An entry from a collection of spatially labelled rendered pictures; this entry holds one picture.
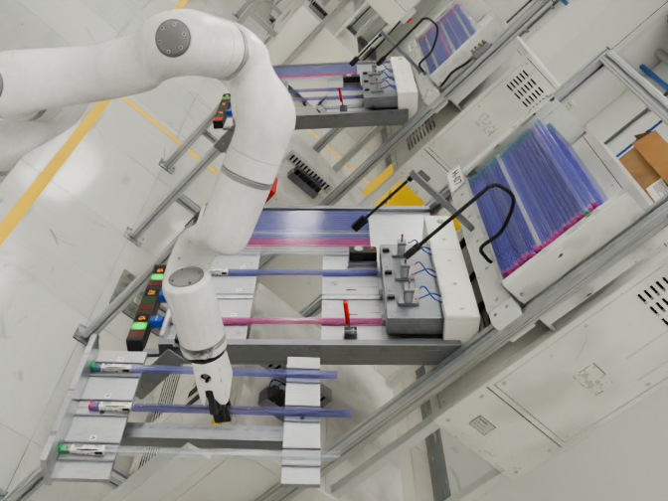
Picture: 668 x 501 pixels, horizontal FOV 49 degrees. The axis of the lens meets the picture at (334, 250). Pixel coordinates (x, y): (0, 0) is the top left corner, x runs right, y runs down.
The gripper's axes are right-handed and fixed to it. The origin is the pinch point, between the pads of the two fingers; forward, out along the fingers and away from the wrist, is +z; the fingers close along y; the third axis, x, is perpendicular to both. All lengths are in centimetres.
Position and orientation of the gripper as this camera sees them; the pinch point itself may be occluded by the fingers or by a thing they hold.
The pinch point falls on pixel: (222, 409)
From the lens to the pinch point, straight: 146.6
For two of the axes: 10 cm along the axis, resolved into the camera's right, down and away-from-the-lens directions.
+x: -9.9, 1.1, 0.4
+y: -0.2, -5.3, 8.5
